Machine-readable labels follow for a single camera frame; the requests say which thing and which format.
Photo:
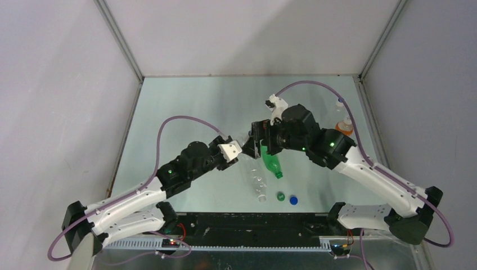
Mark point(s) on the clear bottle lying on table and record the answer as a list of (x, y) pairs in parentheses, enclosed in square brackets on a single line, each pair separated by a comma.
[(256, 177)]

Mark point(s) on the clear plastic bottle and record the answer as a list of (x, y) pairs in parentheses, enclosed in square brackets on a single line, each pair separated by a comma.
[(242, 140)]

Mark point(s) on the orange drink bottle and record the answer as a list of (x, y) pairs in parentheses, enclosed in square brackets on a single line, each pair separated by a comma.
[(345, 126)]

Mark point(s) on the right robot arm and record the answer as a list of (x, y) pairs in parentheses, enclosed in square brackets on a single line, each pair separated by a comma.
[(407, 211)]

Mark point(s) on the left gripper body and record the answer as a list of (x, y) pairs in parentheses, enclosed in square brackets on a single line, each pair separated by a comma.
[(216, 157)]

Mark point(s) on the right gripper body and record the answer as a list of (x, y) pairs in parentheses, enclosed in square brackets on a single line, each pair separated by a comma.
[(277, 135)]

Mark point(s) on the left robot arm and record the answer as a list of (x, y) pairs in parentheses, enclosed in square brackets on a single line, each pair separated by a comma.
[(142, 208)]

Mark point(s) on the green bottle cap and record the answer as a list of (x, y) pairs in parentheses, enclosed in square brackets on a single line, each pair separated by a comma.
[(280, 196)]

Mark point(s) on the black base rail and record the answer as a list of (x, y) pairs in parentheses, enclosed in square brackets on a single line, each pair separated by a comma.
[(252, 229)]

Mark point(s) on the blue bottle cap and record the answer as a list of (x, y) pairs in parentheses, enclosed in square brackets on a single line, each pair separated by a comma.
[(293, 200)]

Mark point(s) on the circuit board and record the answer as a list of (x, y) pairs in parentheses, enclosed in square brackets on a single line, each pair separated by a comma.
[(340, 251), (170, 243)]

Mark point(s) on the metal cable duct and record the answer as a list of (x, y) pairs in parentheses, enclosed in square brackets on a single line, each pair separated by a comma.
[(142, 243)]

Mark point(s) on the green plastic bottle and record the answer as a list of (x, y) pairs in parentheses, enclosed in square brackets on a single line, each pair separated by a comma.
[(271, 162)]

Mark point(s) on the right circuit board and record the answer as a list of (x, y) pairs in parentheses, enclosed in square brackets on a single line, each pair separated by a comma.
[(340, 251)]

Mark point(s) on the left circuit board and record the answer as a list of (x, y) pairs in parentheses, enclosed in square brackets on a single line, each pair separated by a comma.
[(170, 243)]

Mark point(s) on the clear bottle with blue cap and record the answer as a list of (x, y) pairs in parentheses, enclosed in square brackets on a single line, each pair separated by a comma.
[(339, 111)]

